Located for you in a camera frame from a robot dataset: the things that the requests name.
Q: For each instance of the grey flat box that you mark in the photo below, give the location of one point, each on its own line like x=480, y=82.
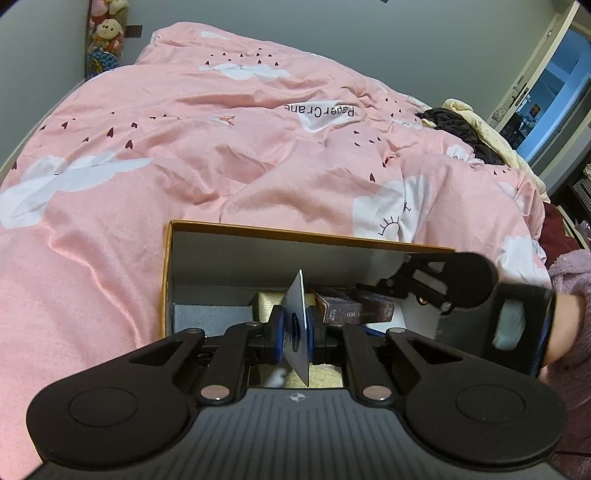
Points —
x=207, y=318

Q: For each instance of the person's right forearm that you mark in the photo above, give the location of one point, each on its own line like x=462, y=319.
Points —
x=572, y=332

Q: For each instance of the cream blanket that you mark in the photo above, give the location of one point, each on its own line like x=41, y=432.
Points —
x=501, y=143

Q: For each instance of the dark red cloth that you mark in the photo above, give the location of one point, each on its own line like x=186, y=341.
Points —
x=558, y=230

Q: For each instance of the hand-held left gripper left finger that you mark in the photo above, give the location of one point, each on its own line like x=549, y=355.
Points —
x=277, y=332

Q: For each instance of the orange cardboard box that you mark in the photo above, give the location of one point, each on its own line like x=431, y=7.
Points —
x=277, y=249

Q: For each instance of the beige textured box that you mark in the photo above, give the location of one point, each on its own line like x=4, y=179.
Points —
x=318, y=378

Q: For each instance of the white door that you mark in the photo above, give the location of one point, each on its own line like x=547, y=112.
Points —
x=531, y=69

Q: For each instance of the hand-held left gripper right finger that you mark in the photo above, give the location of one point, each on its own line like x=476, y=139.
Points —
x=311, y=334

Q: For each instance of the pink printed duvet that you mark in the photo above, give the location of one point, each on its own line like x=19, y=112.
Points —
x=184, y=161

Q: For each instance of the pile of plush toys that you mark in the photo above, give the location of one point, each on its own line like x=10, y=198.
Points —
x=106, y=37

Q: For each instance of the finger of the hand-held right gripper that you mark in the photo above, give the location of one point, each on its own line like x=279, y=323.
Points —
x=406, y=282
x=436, y=300

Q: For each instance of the dark clothing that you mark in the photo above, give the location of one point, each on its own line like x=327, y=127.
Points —
x=461, y=129

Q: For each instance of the silver and blue card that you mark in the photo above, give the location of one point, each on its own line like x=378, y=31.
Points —
x=295, y=323

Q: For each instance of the gold box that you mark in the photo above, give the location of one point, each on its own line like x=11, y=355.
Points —
x=268, y=307

